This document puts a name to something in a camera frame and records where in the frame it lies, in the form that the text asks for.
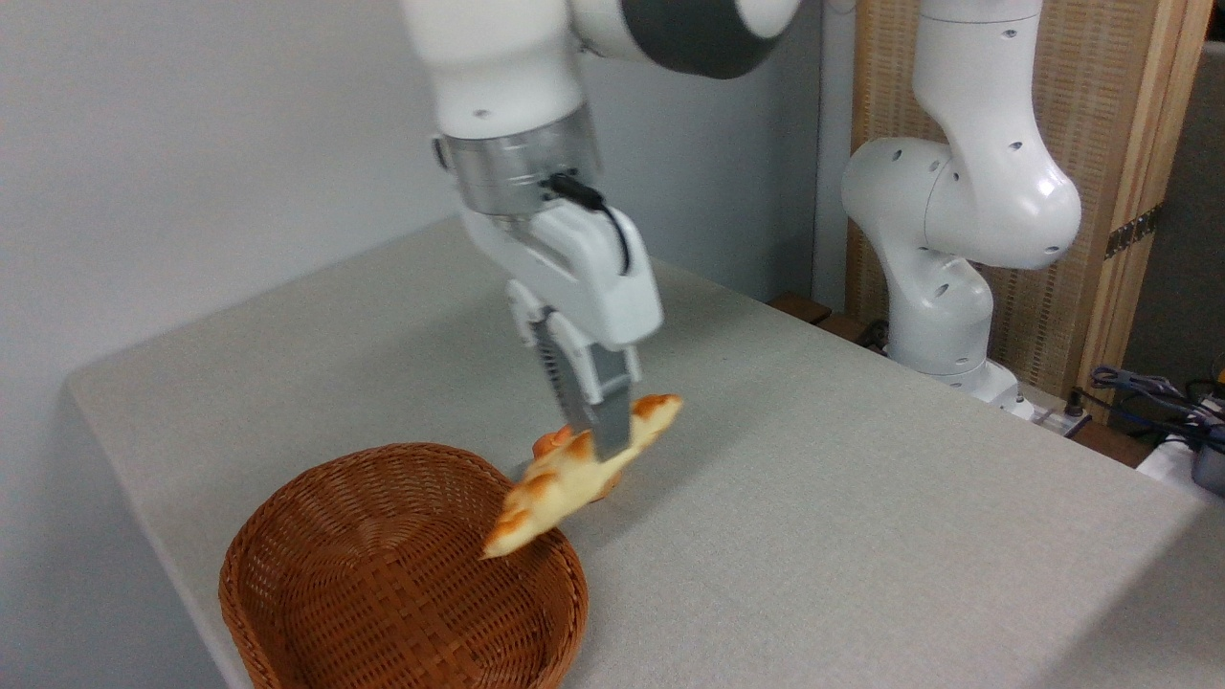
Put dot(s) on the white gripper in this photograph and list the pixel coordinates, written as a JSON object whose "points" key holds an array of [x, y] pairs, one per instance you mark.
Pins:
{"points": [[598, 277]]}

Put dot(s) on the long braided bread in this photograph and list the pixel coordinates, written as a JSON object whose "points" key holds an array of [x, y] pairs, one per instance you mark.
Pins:
{"points": [[555, 483]]}

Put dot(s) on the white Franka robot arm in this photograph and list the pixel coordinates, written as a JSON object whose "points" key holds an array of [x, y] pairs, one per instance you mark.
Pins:
{"points": [[976, 191]]}

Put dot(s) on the round muffin bread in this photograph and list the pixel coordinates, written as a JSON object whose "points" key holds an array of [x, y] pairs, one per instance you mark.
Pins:
{"points": [[550, 443]]}

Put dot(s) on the brown wicker basket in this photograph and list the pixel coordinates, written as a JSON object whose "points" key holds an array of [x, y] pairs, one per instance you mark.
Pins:
{"points": [[335, 536]]}

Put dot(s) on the metal screen hinge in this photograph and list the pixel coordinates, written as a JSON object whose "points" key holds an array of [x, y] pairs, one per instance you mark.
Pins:
{"points": [[1134, 232]]}

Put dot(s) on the wooden woven folding screen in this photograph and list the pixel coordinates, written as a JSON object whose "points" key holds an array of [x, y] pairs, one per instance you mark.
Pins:
{"points": [[1101, 115]]}

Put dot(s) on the grey blue box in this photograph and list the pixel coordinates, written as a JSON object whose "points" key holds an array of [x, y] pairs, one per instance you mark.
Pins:
{"points": [[1211, 464]]}

